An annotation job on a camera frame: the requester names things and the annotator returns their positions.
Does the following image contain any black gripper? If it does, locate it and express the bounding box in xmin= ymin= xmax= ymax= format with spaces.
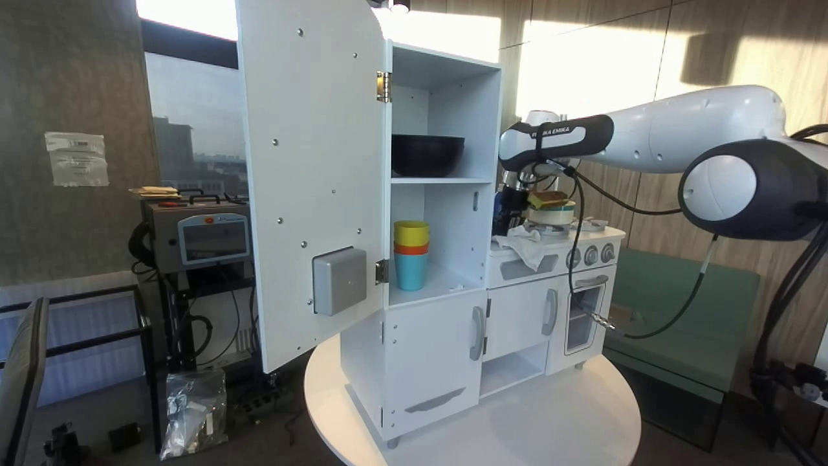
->
xmin=496 ymin=167 xmax=541 ymax=233

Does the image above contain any white toy pot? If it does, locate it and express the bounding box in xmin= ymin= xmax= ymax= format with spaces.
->
xmin=539 ymin=208 xmax=580 ymax=232

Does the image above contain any black bowl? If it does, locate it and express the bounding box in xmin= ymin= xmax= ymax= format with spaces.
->
xmin=390 ymin=132 xmax=466 ymax=180

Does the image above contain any yellow plastic cup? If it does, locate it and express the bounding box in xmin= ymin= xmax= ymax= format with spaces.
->
xmin=394 ymin=221 xmax=433 ymax=251

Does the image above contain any blue plastic cup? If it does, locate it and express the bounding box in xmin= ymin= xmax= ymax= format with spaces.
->
xmin=394 ymin=251 xmax=433 ymax=296

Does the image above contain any white toy kitchen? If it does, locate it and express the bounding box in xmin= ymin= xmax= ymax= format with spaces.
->
xmin=338 ymin=9 xmax=629 ymax=449

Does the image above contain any white toy fridge door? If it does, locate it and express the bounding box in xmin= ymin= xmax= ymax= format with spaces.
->
xmin=232 ymin=0 xmax=397 ymax=377

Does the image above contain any green bench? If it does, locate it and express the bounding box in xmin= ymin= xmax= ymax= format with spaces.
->
xmin=602 ymin=250 xmax=767 ymax=450

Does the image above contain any round white table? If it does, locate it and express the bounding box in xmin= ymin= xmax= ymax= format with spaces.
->
xmin=303 ymin=331 xmax=645 ymax=466

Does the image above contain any grey machine with screen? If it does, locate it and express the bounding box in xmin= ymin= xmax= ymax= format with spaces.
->
xmin=139 ymin=201 xmax=254 ymax=277

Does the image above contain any black floor equipment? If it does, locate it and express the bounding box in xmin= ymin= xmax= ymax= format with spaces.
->
xmin=748 ymin=359 xmax=828 ymax=435

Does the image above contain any tan flat box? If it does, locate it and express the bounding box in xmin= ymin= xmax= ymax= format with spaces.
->
xmin=126 ymin=184 xmax=187 ymax=205

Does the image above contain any black equipment cart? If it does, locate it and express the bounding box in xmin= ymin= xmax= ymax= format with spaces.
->
xmin=126 ymin=258 xmax=261 ymax=450

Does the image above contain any clear plastic bag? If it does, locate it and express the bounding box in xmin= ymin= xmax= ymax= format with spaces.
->
xmin=157 ymin=366 xmax=230 ymax=461

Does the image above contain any paper sign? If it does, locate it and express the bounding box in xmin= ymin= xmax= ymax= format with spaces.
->
xmin=45 ymin=129 xmax=111 ymax=189

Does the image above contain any small black floor device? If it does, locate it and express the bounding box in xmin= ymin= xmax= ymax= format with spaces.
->
xmin=107 ymin=419 xmax=144 ymax=450
xmin=45 ymin=422 xmax=86 ymax=466

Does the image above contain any yellow wrist camera box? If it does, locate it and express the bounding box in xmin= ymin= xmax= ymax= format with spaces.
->
xmin=526 ymin=189 xmax=576 ymax=216

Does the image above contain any white wall radiator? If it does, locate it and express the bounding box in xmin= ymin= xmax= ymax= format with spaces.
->
xmin=0 ymin=289 xmax=151 ymax=409

